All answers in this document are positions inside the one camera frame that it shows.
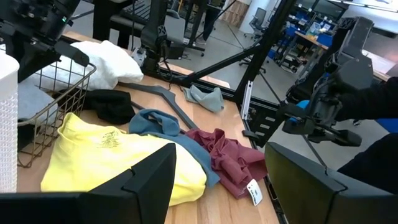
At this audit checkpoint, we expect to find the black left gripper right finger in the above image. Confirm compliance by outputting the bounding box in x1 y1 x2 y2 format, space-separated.
264 141 398 224

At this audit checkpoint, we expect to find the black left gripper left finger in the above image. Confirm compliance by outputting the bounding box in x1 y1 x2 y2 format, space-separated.
0 142 177 224

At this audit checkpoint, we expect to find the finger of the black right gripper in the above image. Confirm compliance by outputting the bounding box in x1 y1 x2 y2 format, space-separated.
54 40 91 68
4 42 60 83

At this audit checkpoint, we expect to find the white shirt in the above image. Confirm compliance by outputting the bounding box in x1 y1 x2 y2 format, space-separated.
33 40 145 92

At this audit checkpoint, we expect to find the yellow t-shirt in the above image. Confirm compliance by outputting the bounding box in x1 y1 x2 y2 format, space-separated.
40 112 208 207

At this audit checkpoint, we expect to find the black cloth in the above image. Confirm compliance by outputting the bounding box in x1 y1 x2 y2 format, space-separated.
58 89 136 126

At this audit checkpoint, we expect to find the blue knit cloth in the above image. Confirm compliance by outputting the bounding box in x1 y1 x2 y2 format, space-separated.
128 108 221 189

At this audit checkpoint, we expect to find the maroon t-shirt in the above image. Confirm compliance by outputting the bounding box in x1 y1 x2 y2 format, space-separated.
185 128 269 200

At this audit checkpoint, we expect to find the grey-teal knit cloth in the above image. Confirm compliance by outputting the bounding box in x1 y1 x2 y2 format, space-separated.
182 84 225 114

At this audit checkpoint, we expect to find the person's forearm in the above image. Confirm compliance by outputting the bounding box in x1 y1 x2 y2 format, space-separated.
334 77 398 123

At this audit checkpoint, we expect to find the grey cloth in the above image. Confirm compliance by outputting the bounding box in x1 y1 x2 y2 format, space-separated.
17 81 59 126

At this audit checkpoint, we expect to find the dark grey desk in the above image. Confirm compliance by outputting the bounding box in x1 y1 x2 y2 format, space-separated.
92 0 200 50

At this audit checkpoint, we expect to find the white handwritten paper tag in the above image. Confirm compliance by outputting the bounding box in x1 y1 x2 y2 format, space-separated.
246 178 264 207

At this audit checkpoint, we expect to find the white perforated plastic bin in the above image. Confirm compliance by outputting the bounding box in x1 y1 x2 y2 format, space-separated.
0 51 21 194

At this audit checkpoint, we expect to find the person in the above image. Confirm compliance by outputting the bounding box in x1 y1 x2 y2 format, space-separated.
195 0 220 45
337 133 398 195

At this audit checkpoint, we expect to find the dark grey clothes hanger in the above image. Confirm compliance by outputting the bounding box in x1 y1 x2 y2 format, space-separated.
117 82 200 131

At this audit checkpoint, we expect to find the grey office chair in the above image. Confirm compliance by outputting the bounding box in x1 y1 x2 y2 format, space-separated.
164 9 188 60
244 7 269 40

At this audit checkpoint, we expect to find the silver aluminium strut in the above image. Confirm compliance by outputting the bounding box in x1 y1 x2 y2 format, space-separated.
240 80 255 121

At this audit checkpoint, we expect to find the workbench with blue bins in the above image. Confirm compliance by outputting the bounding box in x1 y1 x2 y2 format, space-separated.
269 12 335 74

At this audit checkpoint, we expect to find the bronze wire basket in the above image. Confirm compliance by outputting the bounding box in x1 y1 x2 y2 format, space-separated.
17 57 98 169

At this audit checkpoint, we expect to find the black metal table frame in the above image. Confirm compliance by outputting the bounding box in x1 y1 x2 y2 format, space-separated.
60 0 299 224

